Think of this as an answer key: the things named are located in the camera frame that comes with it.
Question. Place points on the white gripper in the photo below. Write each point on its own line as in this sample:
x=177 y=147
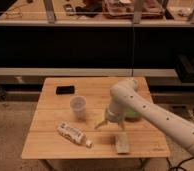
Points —
x=114 y=116

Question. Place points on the translucent plastic cup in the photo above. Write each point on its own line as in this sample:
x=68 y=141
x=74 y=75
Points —
x=78 y=106

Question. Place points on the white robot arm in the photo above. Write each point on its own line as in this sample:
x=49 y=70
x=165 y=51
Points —
x=124 y=96

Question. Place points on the green bowl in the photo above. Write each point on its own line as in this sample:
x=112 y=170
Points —
x=131 y=115

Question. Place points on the beige rectangular sponge block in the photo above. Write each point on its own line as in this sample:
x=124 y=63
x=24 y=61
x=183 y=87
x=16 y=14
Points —
x=122 y=144

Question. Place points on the wooden slatted table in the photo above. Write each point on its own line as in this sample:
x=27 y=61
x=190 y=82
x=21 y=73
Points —
x=44 y=142

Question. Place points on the white plastic bottle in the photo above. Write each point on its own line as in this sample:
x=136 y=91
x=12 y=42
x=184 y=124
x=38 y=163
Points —
x=73 y=134

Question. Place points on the black phone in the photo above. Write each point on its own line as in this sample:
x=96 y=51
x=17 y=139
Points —
x=65 y=90

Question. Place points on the black equipment box right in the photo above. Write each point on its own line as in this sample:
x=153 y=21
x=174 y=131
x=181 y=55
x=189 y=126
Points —
x=184 y=67

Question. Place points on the wicker tray on shelf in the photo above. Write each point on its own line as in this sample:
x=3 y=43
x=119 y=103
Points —
x=125 y=8

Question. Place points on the black remote on shelf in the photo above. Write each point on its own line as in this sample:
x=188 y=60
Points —
x=69 y=9

